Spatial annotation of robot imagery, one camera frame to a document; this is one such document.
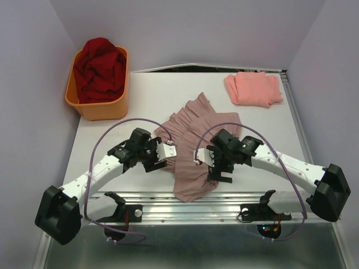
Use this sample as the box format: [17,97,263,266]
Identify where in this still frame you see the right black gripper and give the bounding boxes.
[207,145,235,183]

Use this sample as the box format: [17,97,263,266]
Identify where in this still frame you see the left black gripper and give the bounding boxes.
[137,137,167,172]

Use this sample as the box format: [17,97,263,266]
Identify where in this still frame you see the dusty pink skirt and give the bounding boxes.
[162,92,241,202]

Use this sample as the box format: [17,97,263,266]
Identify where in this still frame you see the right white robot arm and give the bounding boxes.
[194,129,351,222]

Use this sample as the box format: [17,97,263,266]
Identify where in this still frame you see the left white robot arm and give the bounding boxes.
[35,128,176,245]

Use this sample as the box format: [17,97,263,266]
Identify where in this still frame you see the orange plastic bin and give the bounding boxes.
[65,46,130,121]

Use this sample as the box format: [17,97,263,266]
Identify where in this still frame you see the folded salmon pink skirt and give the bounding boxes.
[224,72,283,108]

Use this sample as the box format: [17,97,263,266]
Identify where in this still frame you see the red skirt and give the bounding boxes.
[73,38,127,104]

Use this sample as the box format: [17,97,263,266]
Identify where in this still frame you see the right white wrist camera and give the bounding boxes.
[194,148,214,167]

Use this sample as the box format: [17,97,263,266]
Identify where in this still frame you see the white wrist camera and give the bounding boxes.
[194,148,214,167]
[157,143,177,161]

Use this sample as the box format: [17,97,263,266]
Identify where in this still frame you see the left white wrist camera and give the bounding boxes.
[157,143,177,161]

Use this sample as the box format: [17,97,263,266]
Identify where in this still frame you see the aluminium frame rail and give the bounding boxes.
[46,179,343,225]

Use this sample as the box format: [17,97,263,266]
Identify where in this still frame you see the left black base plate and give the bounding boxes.
[103,204,143,224]

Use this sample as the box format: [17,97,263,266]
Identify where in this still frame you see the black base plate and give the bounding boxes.
[237,203,292,223]
[103,204,143,224]

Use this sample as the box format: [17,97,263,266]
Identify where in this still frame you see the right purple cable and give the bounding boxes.
[195,122,309,243]

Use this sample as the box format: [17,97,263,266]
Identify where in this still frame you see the purple cable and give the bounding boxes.
[195,122,309,243]
[84,118,173,245]

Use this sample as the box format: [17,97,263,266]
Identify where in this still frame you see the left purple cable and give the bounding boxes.
[84,118,173,245]

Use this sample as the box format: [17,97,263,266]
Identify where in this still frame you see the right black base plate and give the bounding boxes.
[237,203,292,223]

